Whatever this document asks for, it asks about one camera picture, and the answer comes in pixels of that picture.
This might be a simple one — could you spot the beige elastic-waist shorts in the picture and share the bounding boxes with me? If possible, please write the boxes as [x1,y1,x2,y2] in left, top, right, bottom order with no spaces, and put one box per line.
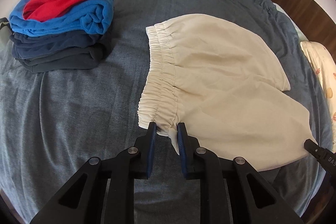
[137,14,313,171]

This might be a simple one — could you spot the grey-blue bed cover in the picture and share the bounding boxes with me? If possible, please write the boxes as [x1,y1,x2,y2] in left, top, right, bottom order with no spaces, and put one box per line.
[1,0,333,223]

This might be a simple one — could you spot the cream patterned pillow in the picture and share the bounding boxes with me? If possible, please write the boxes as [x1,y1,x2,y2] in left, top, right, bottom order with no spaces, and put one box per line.
[300,41,336,152]

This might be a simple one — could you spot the dark wooden headboard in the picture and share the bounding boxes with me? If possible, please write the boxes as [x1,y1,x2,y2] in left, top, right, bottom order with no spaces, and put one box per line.
[272,0,335,58]

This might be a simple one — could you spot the dark grey folded garment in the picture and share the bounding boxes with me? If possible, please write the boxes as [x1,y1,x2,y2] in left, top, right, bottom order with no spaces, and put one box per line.
[18,44,112,73]

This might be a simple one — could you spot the navy folded garment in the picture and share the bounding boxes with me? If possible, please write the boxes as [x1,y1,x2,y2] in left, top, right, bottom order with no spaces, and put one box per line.
[10,30,102,59]

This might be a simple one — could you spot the blue folded fleece garment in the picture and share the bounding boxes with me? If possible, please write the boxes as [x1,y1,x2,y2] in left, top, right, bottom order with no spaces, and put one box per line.
[9,0,114,37]

